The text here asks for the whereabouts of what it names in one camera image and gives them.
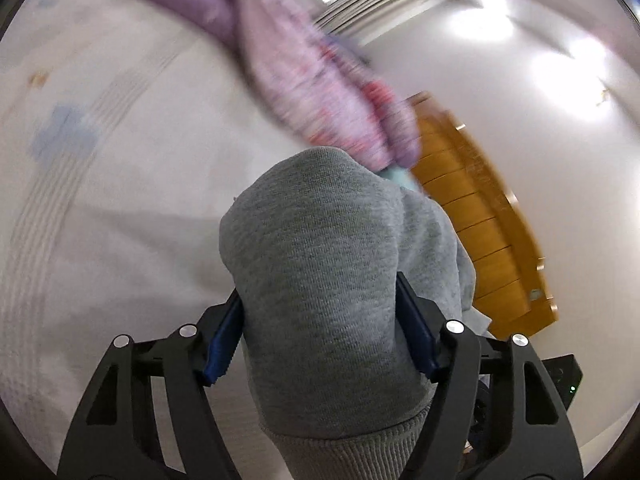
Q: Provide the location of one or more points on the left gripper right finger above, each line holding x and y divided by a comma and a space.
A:
495, 414

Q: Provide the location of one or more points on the white floral bed sheet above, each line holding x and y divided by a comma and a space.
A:
126, 134

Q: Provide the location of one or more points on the right grey curtain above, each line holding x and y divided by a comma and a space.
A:
380, 5

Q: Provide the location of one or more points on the purple floral quilt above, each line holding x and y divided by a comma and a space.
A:
309, 81

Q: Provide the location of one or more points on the wooden headboard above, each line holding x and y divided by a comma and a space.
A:
510, 287

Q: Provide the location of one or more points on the grey sweatshirt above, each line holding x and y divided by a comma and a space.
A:
314, 248

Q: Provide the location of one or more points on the teal striped pillow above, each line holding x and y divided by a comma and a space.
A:
402, 177

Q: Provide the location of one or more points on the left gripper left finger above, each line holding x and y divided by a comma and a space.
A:
114, 434

